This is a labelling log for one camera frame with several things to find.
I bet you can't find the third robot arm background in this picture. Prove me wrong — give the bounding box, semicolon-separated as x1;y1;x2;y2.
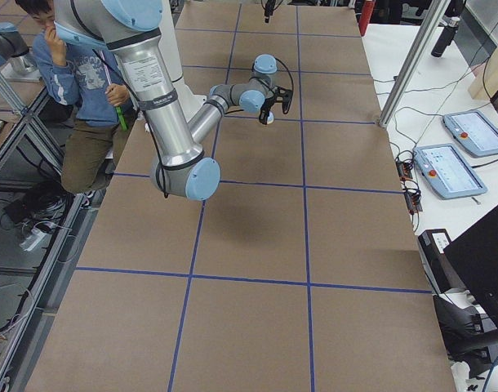
0;22;38;76

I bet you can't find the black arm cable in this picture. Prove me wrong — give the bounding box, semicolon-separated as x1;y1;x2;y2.
248;56;295;103

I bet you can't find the black monitor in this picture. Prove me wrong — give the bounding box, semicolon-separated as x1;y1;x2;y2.
444;205;498;327

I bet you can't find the aluminium frame post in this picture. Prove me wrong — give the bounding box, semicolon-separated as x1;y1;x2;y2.
378;0;449;128

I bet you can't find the black water bottle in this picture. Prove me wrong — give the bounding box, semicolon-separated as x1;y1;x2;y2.
431;16;460;57

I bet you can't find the black box with label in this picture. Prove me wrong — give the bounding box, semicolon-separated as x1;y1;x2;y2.
417;229;466;293

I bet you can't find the far blue teach pendant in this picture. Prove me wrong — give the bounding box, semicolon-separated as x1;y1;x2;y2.
442;109;498;158

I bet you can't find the white camera pole with base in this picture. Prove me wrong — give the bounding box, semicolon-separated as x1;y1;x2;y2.
158;0;207;122

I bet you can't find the blue teach pendant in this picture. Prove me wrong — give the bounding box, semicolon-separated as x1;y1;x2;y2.
442;109;498;158
413;144;487;199

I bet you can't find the near blue teach pendant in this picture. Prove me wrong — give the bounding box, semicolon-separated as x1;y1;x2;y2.
413;144;487;199

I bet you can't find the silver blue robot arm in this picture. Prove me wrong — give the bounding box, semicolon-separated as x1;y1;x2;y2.
54;1;278;201

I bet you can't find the orange electronics board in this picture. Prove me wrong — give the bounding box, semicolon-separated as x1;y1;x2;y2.
395;158;422;216

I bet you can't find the person in blue sweater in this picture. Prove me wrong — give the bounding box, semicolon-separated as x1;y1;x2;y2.
16;1;137;195

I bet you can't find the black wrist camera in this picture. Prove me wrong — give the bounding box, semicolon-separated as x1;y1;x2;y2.
274;86;294;114

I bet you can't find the wooden board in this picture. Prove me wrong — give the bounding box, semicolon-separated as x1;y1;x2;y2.
468;47;498;100

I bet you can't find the green pen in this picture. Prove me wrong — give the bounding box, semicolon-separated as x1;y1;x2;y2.
114;106;127;131

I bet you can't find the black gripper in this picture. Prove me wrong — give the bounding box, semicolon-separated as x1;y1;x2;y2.
258;96;275;124
261;0;276;23

